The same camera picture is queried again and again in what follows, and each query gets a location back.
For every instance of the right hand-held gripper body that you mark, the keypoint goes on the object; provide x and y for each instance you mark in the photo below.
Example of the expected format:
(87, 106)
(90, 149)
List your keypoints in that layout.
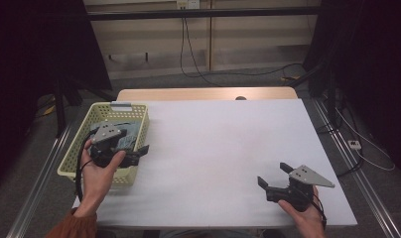
(301, 177)

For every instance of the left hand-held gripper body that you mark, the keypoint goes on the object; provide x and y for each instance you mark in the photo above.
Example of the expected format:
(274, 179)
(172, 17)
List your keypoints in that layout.
(106, 132)

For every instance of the pale yellow plastic basket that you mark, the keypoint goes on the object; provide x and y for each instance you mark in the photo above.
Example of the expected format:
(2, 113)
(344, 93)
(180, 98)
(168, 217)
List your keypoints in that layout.
(76, 148)

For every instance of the person's right hand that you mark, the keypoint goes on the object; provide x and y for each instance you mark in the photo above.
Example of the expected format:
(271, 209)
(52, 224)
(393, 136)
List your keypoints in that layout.
(309, 221)

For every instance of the person's left hand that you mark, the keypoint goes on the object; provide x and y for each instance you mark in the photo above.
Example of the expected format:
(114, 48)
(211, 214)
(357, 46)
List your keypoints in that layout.
(97, 181)

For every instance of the black metal stand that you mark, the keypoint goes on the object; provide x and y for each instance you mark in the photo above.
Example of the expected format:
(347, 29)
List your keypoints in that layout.
(60, 109)

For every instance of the white table cover sheet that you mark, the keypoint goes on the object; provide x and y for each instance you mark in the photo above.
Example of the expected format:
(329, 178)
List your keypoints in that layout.
(221, 148)

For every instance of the white power strip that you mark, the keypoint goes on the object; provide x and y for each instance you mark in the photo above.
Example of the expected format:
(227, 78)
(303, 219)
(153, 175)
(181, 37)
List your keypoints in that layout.
(354, 144)

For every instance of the light wooden table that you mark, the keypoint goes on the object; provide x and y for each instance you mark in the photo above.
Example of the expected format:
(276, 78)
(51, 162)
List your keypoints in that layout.
(195, 94)

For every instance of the dark round table grommet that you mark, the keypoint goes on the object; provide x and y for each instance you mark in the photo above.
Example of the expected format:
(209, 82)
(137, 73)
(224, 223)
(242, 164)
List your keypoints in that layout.
(240, 97)

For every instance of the black curtain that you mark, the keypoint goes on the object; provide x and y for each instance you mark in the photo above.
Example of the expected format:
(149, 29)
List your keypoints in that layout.
(370, 49)
(29, 66)

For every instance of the black horizontal metal bar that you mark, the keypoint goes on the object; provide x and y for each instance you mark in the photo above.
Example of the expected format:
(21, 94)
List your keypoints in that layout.
(201, 14)

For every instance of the aluminium floor rail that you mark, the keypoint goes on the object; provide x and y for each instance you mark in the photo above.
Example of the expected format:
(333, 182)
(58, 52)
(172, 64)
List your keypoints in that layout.
(360, 178)
(39, 178)

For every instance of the white wall socket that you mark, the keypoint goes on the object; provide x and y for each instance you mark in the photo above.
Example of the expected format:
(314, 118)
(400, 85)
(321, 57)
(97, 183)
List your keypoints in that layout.
(188, 4)

